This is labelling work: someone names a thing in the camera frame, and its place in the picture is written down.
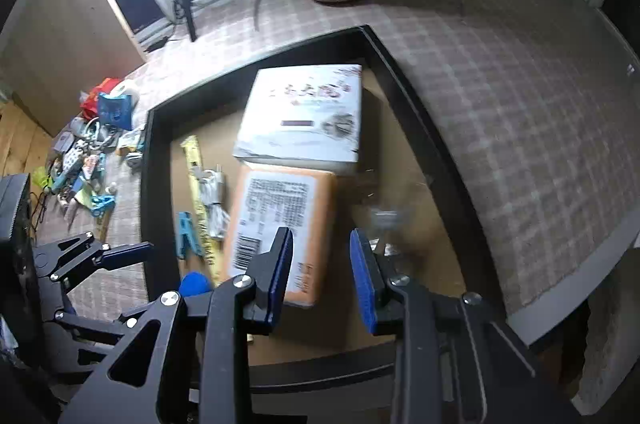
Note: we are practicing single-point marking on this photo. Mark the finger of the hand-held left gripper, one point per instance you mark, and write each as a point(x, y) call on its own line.
point(130, 251)
point(195, 284)

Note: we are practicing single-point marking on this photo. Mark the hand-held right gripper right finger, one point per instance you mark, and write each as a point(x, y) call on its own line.
point(362, 284)

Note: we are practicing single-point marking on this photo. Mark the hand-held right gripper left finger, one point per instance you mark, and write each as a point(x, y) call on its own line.
point(280, 274)

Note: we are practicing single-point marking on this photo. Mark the orange tissue packet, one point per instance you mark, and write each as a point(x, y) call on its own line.
point(300, 209)

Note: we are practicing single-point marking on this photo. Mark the clear plastic wrapper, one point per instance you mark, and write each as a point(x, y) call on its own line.
point(395, 224)

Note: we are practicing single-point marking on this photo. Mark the black storage box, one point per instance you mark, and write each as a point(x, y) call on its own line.
point(155, 184)

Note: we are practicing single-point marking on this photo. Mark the long yellow tube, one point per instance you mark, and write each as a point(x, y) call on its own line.
point(197, 184)

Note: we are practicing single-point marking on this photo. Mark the white printed box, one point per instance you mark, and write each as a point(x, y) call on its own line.
point(300, 119)

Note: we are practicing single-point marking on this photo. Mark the pine wooden board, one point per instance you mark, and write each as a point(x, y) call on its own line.
point(20, 139)

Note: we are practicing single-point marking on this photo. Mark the blue foil packet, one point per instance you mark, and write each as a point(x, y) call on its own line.
point(115, 111)

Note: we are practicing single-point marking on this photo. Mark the red bag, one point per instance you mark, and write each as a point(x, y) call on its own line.
point(97, 96)

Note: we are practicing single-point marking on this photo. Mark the black power strip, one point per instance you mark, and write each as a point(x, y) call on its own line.
point(156, 44)

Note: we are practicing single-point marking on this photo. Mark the wooden cabinet panel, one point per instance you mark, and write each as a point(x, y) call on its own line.
point(60, 44)

